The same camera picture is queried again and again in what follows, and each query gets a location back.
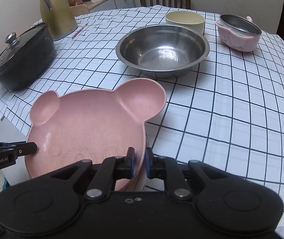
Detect small tan wooden chair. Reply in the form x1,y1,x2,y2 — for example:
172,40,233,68
69,4,90,16

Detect glass pot lid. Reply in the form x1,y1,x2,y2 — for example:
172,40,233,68
0,22,48,76

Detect white black checked tablecloth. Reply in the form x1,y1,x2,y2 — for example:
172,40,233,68
0,4,284,227

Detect cream round bowl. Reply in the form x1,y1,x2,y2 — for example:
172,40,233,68
165,11,205,36

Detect pink pig bowl steel liner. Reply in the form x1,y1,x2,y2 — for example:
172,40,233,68
215,14,262,52

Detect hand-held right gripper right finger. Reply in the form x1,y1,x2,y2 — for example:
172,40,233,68
144,147,235,202

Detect pink pen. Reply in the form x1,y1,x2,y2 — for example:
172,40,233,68
71,23,89,39

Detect black cooking pot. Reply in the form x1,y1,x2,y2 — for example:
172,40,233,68
0,22,55,92

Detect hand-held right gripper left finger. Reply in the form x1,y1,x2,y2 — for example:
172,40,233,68
49,147,135,201

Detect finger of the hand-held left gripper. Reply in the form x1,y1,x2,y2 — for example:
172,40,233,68
0,141,38,158

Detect pink bear-shaped plate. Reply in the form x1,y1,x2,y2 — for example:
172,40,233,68
25,78,167,192

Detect large stainless steel bowl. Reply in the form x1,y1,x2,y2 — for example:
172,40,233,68
116,24,210,78

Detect gold thermos kettle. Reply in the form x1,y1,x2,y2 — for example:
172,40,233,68
37,0,78,41

